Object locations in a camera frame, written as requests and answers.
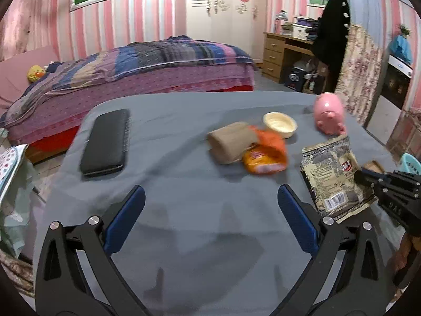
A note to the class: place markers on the blue cloth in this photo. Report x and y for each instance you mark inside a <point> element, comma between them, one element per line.
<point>401,49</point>

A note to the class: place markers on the orange snack bag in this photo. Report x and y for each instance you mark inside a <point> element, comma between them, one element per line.
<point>266,161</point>

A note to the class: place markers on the yellow duck toy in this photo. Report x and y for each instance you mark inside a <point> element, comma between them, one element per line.
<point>35,73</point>

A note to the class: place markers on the small green plant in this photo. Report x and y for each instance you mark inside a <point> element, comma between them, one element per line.
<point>404,30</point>

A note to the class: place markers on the polka dot cloth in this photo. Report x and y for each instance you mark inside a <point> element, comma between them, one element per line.
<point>11,168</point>

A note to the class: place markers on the pink piggy bank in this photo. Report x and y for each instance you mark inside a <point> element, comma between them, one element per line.
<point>327,112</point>

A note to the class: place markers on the black coat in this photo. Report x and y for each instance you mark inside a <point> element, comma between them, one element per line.
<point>332,33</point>

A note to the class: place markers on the brown cardboard piece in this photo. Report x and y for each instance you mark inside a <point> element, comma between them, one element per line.
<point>374,166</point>

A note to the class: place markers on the white wardrobe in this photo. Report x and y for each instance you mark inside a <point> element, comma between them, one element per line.
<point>223,29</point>

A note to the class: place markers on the white storage box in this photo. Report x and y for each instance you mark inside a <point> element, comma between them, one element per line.
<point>302,31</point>

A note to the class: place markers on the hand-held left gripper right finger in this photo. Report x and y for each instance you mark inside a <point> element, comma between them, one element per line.
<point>296,217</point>

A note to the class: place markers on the black leather case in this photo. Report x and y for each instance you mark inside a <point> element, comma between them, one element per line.
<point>105,141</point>

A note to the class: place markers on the metal desk ornament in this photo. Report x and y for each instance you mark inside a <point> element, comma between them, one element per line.
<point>282,19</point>

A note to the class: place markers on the person's right hand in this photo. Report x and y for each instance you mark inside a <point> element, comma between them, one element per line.
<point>405,251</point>

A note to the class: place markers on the cream bowl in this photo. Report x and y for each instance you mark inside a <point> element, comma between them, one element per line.
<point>279,125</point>

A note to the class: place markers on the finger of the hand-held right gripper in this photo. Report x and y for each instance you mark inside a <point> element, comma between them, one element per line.
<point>366,177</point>

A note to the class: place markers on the black and beige snack bag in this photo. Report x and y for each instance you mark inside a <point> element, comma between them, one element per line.
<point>329,177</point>

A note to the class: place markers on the plaid patchwork blanket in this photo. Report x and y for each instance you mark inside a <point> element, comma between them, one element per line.
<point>148,59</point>

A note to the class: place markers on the black box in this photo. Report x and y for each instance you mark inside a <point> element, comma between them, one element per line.
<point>293,79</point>

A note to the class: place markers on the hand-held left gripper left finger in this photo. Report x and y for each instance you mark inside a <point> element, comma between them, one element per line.
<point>126,217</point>

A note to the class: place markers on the bed with purple dotted sheet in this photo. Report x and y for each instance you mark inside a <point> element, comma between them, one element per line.
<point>164,82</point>

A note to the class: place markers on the wooden desk with drawers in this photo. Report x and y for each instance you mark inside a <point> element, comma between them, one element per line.
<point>274,56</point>

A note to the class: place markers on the light blue plastic basket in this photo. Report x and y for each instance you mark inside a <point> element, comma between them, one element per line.
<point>412,164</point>

